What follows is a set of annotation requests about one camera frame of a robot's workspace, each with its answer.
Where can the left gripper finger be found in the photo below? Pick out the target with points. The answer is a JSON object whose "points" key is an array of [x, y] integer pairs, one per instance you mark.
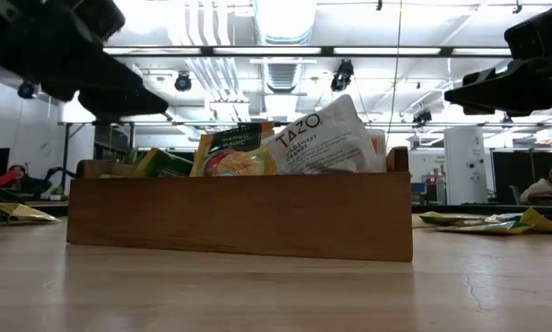
{"points": [[91, 74], [128, 103]]}

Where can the orange yellow tea packet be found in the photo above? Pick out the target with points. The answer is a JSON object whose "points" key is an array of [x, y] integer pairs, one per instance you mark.
{"points": [[234, 157]]}

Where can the black background robot arm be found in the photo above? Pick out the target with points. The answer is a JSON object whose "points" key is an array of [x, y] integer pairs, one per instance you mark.
{"points": [[54, 171]]}

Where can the small potted succulent plant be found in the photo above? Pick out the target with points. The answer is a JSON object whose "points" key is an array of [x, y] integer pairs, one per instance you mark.
{"points": [[130, 157]]}

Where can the white pillar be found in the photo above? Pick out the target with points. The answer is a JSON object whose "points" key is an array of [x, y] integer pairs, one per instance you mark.
{"points": [[464, 166]]}

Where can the black ceiling spotlight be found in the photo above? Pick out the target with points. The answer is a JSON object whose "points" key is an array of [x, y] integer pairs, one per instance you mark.
{"points": [[342, 76], [183, 83], [422, 117], [27, 91]]}

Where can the black partition panel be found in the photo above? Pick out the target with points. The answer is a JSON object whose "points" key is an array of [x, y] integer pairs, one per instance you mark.
{"points": [[506, 175]]}

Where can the person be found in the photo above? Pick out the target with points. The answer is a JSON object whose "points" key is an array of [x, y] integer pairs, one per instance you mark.
{"points": [[17, 171], [540, 189]]}

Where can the pile of packets right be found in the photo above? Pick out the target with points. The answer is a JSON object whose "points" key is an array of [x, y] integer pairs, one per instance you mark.
{"points": [[446, 217]]}

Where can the small background potted plant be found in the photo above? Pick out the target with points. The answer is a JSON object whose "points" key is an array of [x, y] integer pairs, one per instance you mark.
{"points": [[57, 193]]}

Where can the red background object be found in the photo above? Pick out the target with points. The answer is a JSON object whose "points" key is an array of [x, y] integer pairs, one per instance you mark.
{"points": [[3, 179]]}

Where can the wooden three-compartment tray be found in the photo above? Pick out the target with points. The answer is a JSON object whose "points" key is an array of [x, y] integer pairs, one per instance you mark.
{"points": [[238, 216]]}

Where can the black horizontal crossbar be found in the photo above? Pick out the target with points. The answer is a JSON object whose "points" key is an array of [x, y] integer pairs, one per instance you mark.
{"points": [[303, 51]]}

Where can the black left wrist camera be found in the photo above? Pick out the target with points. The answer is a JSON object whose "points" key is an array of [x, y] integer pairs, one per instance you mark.
{"points": [[100, 18]]}

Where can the black background scaffold rail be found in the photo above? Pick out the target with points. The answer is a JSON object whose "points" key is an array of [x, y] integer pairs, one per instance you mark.
{"points": [[188, 124]]}

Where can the silver ceiling air duct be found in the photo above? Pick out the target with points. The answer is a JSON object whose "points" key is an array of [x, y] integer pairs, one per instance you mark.
{"points": [[285, 20]]}

